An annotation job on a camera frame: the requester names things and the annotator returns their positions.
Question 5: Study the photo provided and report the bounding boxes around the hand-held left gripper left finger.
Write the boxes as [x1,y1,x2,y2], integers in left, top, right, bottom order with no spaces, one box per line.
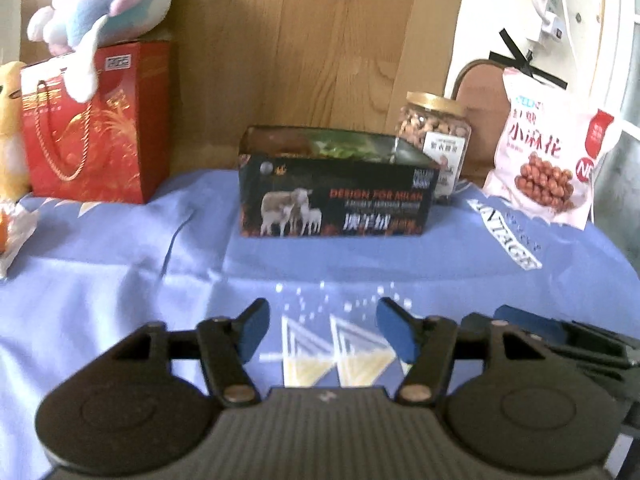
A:
[112,297,272,406]

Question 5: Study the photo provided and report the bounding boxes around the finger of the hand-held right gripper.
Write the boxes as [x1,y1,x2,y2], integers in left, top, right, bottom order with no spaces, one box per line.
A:
[494,304,640,362]

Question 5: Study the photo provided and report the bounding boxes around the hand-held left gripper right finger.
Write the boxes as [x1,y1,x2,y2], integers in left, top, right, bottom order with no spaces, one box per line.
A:
[376,297,548,406]

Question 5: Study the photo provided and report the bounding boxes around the black sheep print box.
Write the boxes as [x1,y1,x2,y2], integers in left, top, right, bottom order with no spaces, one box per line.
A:
[237,125,441,238]

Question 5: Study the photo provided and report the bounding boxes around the blue printed tablecloth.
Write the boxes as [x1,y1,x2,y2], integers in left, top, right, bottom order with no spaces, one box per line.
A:
[0,167,640,480]

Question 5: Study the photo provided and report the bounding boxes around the pink snack bag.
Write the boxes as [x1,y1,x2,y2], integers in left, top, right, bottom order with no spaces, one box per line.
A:
[481,66,623,232]

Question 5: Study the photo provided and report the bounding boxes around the nut jar with gold lid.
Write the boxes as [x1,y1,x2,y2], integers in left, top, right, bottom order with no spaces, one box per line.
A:
[395,91,473,206]

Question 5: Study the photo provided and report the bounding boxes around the red gift bag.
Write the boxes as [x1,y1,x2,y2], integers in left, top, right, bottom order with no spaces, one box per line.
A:
[20,40,173,206]

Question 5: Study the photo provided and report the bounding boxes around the white orange snack packet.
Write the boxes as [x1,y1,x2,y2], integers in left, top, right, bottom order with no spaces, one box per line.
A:
[0,200,41,282]

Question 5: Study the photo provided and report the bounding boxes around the black tape cross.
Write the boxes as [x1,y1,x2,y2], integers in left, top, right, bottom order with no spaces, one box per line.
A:
[489,30,569,93]

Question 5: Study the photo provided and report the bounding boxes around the white power adapter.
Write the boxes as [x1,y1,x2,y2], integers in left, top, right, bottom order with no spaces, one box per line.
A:
[539,12,569,41]

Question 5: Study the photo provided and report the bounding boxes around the yellow plush toy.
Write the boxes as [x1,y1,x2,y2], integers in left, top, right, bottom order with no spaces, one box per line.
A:
[0,60,32,202]

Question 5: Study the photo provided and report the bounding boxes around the pastel plush dolphin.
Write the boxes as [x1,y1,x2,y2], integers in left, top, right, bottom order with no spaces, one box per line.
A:
[27,0,190,103]

